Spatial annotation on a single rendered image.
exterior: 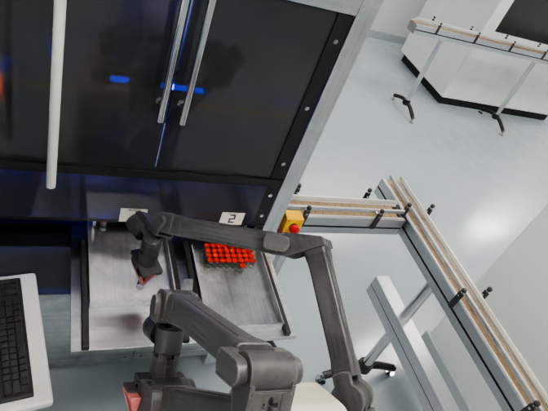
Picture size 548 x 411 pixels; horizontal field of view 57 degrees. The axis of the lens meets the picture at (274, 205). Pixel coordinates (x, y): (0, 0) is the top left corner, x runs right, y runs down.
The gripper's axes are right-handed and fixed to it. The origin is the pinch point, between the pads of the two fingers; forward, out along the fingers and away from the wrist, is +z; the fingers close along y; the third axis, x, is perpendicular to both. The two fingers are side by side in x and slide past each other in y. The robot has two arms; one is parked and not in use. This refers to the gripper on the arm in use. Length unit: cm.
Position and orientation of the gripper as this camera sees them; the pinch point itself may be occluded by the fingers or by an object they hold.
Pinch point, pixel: (142, 280)
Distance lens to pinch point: 162.0
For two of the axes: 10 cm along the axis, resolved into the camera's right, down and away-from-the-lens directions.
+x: -8.1, 1.3, -5.7
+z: -3.2, 7.2, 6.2
